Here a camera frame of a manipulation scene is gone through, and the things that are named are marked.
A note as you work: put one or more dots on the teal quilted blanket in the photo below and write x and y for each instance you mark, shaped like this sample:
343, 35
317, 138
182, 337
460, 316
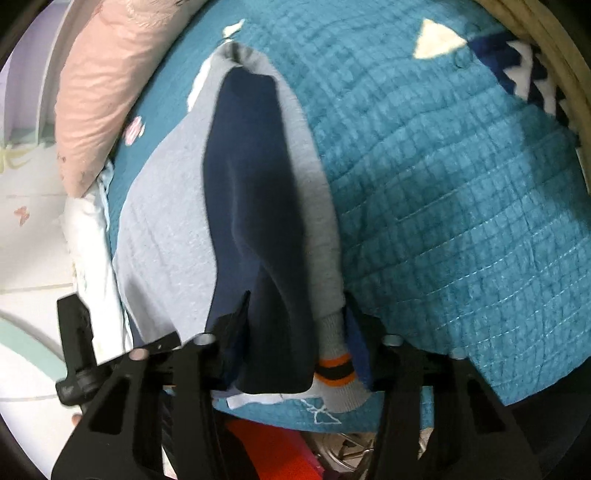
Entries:
438, 184

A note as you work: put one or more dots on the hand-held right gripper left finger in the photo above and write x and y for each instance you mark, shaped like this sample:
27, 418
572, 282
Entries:
236, 350

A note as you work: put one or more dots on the person's left hand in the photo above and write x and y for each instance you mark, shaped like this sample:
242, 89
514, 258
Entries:
76, 419

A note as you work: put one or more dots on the shiny metal object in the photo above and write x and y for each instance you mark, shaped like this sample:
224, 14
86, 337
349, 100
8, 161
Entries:
346, 454

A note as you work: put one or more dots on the navy and grey sweatshirt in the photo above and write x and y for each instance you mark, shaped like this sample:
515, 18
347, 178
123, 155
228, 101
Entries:
249, 184

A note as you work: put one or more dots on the orange cloth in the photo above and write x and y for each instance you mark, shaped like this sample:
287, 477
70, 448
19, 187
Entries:
272, 452

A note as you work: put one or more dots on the beige rattan frame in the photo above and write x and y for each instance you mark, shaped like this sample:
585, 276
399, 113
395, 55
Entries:
549, 32

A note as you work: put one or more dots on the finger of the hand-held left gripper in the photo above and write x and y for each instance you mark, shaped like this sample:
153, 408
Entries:
143, 346

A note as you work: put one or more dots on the pink pillow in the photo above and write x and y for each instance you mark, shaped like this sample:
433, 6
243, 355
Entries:
106, 92

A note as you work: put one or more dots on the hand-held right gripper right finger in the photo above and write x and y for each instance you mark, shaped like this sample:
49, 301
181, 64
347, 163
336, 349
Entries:
356, 353

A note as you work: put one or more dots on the white bed sheet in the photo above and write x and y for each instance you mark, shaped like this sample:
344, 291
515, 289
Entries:
92, 258

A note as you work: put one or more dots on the white lavender furniture panel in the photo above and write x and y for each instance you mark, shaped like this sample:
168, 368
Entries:
51, 69

